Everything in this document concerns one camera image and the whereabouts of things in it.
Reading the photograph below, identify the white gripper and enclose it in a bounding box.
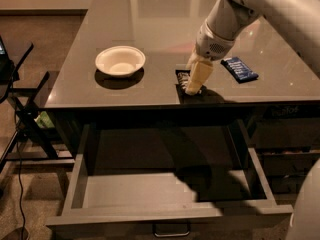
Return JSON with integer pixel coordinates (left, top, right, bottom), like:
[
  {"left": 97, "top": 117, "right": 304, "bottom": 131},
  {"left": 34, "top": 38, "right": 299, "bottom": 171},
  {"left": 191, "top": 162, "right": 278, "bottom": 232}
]
[{"left": 185, "top": 22, "right": 235, "bottom": 95}]

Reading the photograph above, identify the black rxbar chocolate bar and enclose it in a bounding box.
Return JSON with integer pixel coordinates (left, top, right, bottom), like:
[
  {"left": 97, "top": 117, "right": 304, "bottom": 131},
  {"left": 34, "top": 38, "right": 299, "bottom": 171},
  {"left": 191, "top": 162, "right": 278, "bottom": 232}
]
[{"left": 175, "top": 70, "right": 204, "bottom": 104}]

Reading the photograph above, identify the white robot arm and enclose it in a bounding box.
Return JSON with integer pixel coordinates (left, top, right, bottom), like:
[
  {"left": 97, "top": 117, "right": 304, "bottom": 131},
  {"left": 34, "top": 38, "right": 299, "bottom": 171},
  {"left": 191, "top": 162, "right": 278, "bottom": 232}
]
[{"left": 185, "top": 0, "right": 320, "bottom": 95}]

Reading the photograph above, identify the blue rxbar snack bar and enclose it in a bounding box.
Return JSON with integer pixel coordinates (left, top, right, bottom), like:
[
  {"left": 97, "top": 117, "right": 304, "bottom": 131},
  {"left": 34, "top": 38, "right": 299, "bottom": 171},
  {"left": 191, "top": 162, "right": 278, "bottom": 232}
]
[{"left": 221, "top": 57, "right": 259, "bottom": 83}]

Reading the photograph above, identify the open grey top drawer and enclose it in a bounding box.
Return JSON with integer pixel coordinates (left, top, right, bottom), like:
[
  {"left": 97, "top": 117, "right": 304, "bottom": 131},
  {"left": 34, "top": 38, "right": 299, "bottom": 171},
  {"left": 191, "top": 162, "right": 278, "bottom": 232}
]
[{"left": 47, "top": 122, "right": 293, "bottom": 236}]

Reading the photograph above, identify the white paper bowl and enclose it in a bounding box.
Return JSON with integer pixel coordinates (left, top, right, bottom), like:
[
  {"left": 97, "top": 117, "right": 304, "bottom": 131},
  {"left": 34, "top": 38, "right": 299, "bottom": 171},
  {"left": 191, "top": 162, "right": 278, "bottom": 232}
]
[{"left": 95, "top": 46, "right": 146, "bottom": 78}]

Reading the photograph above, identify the green packet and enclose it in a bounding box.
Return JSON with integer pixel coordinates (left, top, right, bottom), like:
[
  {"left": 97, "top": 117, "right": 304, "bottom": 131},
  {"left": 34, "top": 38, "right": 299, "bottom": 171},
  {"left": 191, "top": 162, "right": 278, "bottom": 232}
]
[{"left": 35, "top": 111, "right": 54, "bottom": 129}]

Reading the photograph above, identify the black folding stand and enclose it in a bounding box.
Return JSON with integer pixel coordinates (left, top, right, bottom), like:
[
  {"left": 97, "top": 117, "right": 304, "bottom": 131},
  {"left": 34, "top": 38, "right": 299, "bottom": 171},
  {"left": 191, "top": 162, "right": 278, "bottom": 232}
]
[{"left": 0, "top": 36, "right": 73, "bottom": 170}]

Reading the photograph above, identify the metal drawer handle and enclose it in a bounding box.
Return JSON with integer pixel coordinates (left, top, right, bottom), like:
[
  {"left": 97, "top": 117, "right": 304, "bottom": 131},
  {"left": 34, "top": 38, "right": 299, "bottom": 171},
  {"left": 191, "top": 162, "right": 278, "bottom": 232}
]
[{"left": 152, "top": 223, "right": 191, "bottom": 238}]

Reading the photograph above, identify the black cable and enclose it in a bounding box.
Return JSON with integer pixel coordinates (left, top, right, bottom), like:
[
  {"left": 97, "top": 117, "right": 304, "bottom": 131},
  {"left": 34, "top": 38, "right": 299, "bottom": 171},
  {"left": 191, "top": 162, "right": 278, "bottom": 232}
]
[{"left": 12, "top": 93, "right": 28, "bottom": 240}]

